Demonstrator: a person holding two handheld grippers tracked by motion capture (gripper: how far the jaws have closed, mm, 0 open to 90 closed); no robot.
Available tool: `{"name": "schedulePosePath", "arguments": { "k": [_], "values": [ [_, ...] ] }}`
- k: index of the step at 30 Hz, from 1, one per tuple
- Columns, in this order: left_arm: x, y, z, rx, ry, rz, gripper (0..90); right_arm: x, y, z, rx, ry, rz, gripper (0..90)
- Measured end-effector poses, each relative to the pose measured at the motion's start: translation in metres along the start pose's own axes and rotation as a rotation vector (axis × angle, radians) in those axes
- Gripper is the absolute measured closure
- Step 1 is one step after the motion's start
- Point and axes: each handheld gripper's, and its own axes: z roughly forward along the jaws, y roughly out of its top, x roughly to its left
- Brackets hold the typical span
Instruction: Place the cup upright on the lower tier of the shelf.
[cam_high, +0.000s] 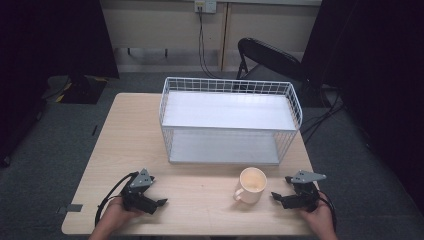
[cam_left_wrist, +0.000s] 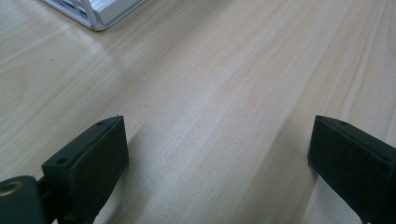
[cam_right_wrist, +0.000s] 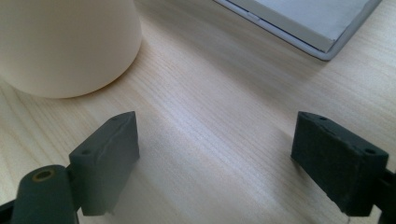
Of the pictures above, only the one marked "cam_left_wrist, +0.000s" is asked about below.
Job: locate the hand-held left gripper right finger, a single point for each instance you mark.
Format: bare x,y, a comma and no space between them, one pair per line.
355,165

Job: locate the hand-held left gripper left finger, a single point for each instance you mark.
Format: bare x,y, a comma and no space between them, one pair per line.
84,165

